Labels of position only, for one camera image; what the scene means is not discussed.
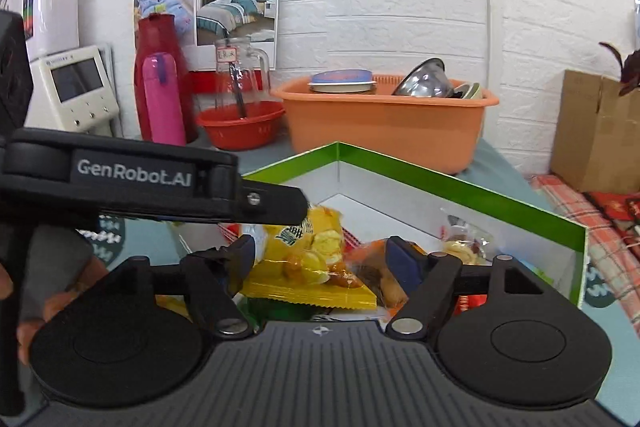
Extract teal printed tablecloth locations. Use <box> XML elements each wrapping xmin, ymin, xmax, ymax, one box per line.
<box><xmin>75</xmin><ymin>127</ymin><xmax>640</xmax><ymax>423</ymax></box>

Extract red patterned cloth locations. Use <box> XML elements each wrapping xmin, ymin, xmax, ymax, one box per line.
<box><xmin>529</xmin><ymin>174</ymin><xmax>640</xmax><ymax>338</ymax></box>

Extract white device with screen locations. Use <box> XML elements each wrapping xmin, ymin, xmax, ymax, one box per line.
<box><xmin>29</xmin><ymin>45</ymin><xmax>121</xmax><ymax>136</ymax></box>

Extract steel bowl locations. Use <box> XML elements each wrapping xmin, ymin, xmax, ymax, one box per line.
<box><xmin>391</xmin><ymin>58</ymin><xmax>456</xmax><ymax>99</ymax></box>

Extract small green snack packet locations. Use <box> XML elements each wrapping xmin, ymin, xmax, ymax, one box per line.
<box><xmin>239</xmin><ymin>297</ymin><xmax>273</xmax><ymax>324</ymax></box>

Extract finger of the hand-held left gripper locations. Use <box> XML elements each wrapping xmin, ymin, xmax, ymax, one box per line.
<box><xmin>235</xmin><ymin>177</ymin><xmax>309</xmax><ymax>226</ymax></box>

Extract dark purple plant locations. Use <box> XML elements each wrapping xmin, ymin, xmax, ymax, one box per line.
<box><xmin>598</xmin><ymin>40</ymin><xmax>640</xmax><ymax>98</ymax></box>

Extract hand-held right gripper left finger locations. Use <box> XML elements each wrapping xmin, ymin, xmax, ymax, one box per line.
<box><xmin>107</xmin><ymin>235</ymin><xmax>257</xmax><ymax>339</ymax></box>

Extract dark stirring spoon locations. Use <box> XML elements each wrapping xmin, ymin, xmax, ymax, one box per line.
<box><xmin>228</xmin><ymin>39</ymin><xmax>249</xmax><ymax>118</ymax></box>

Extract large brown cardboard box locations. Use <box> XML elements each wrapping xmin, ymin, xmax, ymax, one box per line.
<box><xmin>550</xmin><ymin>69</ymin><xmax>640</xmax><ymax>196</ymax></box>

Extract white wall water purifier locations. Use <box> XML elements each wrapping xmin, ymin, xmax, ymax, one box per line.
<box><xmin>22</xmin><ymin>0</ymin><xmax>80</xmax><ymax>60</ymax></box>

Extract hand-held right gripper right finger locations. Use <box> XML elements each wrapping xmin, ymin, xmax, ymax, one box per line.
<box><xmin>386</xmin><ymin>236</ymin><xmax>543</xmax><ymax>339</ymax></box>

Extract large red snack packet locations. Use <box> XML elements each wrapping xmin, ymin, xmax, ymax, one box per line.
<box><xmin>452</xmin><ymin>294</ymin><xmax>489</xmax><ymax>316</ymax></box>

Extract green cardboard box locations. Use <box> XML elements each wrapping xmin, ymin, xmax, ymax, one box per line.
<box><xmin>242</xmin><ymin>142</ymin><xmax>589</xmax><ymax>312</ymax></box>

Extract blue-lidded dish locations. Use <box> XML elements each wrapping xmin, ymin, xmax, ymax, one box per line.
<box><xmin>307</xmin><ymin>69</ymin><xmax>379</xmax><ymax>94</ymax></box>

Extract orange plastic basin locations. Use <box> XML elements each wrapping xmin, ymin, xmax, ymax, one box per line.
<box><xmin>271</xmin><ymin>74</ymin><xmax>500</xmax><ymax>176</ymax></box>

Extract stacked ceramic bowls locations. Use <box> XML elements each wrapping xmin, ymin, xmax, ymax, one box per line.
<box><xmin>452</xmin><ymin>82</ymin><xmax>484</xmax><ymax>100</ymax></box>

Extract person's left hand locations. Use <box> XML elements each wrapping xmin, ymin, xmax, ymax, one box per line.
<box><xmin>0</xmin><ymin>263</ymin><xmax>108</xmax><ymax>365</ymax></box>

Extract red thermos jug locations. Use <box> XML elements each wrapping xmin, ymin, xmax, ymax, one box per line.
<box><xmin>133</xmin><ymin>13</ymin><xmax>199</xmax><ymax>146</ymax></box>

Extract pink thermos bottle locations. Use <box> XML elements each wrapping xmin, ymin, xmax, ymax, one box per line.
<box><xmin>142</xmin><ymin>52</ymin><xmax>188</xmax><ymax>147</ymax></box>

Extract large yellow snack packet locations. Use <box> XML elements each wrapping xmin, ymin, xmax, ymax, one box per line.
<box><xmin>240</xmin><ymin>204</ymin><xmax>379</xmax><ymax>311</ymax></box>

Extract red plastic basin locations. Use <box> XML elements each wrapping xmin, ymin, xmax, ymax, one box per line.
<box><xmin>195</xmin><ymin>101</ymin><xmax>287</xmax><ymax>152</ymax></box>

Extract glass pitcher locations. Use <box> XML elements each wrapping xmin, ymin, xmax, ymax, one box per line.
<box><xmin>213</xmin><ymin>38</ymin><xmax>271</xmax><ymax>118</ymax></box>

